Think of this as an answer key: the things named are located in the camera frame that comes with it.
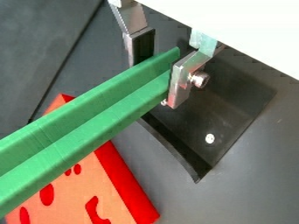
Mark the green star-profile bar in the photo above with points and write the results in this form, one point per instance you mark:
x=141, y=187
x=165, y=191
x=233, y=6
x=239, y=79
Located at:
x=42, y=149

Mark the red shape-sorting block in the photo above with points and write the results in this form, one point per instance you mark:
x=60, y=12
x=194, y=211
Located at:
x=96, y=192

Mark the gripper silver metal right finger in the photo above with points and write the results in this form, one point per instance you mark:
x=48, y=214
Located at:
x=184, y=68

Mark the black curved fixture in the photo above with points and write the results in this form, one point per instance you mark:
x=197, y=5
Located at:
x=198, y=131

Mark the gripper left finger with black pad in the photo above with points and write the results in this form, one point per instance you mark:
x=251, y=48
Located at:
x=137, y=34

